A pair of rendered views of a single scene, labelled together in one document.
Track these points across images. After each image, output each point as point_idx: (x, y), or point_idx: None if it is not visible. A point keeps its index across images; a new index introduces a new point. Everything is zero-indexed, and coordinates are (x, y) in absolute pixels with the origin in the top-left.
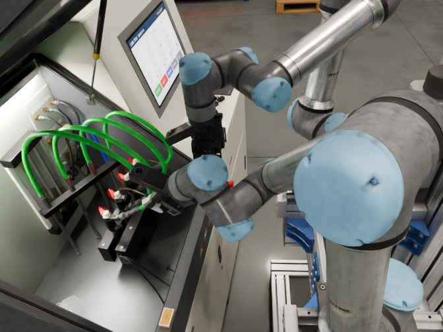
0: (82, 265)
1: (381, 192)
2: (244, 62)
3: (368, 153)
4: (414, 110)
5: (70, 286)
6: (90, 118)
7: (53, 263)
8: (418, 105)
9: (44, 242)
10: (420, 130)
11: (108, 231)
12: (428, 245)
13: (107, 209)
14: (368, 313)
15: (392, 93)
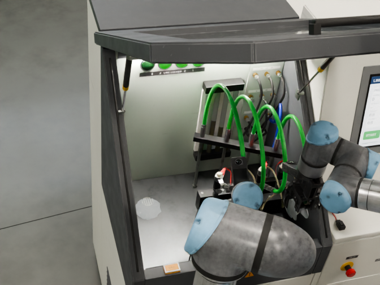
0: (185, 194)
1: (195, 227)
2: (351, 162)
3: (212, 212)
4: (263, 229)
5: (165, 197)
6: (290, 106)
7: (176, 175)
8: (270, 230)
9: (184, 155)
10: (250, 236)
11: None
12: None
13: (223, 172)
14: None
15: (277, 219)
